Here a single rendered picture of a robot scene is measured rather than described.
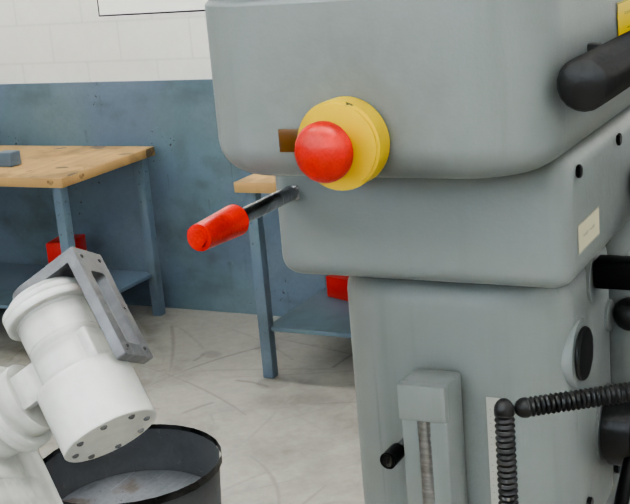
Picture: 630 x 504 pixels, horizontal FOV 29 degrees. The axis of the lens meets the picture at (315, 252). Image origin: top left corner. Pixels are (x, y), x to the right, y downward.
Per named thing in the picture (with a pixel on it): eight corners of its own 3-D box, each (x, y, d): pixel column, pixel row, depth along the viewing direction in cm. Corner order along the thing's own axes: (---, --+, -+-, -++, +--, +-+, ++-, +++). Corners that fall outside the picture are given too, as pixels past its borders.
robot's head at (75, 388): (19, 481, 80) (122, 407, 77) (-41, 349, 83) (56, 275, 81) (76, 480, 86) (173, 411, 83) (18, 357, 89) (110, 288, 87)
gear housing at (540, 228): (575, 295, 88) (571, 157, 86) (276, 277, 99) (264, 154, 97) (670, 189, 117) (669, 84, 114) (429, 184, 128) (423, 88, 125)
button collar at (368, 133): (381, 192, 80) (375, 100, 78) (299, 190, 83) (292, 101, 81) (394, 185, 82) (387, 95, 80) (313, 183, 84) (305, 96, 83)
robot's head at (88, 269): (26, 416, 80) (115, 351, 79) (-25, 307, 83) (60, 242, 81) (80, 419, 86) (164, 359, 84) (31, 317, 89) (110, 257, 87)
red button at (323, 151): (347, 187, 78) (342, 124, 77) (291, 185, 79) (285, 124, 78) (368, 175, 80) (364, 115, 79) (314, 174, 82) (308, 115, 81)
